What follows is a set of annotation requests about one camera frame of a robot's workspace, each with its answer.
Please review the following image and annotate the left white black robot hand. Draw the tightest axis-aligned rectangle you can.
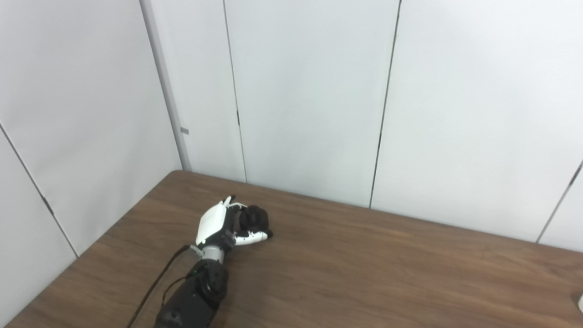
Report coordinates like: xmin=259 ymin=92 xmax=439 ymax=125
xmin=196 ymin=195 xmax=274 ymax=260

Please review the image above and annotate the round black plastic part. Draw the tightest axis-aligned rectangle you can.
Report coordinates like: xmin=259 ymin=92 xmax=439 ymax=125
xmin=239 ymin=205 xmax=270 ymax=235

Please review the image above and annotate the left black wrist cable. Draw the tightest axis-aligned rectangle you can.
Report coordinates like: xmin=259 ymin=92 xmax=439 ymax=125
xmin=127 ymin=245 xmax=192 ymax=328

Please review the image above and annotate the grey metal post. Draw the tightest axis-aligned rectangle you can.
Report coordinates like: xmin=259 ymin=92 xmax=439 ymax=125
xmin=139 ymin=0 xmax=193 ymax=172

